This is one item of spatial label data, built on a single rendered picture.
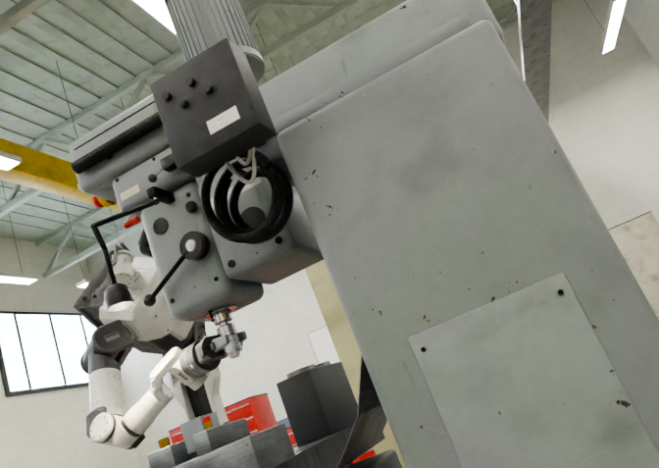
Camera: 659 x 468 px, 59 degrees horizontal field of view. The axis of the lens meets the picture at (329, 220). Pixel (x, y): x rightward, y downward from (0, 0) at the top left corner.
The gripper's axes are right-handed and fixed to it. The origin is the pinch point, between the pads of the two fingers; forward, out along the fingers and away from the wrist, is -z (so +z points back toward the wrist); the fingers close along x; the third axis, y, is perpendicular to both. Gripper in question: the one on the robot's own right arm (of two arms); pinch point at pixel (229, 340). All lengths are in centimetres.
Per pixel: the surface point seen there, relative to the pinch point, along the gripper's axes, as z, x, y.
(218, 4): -30, 7, -83
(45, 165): 518, 205, -366
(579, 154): 159, 920, -209
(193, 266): -6.0, -8.2, -18.4
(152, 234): 1.7, -11.7, -30.9
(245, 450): -25.0, -22.9, 25.5
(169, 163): -12.8, -11.0, -43.3
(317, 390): 6.1, 28.3, 18.1
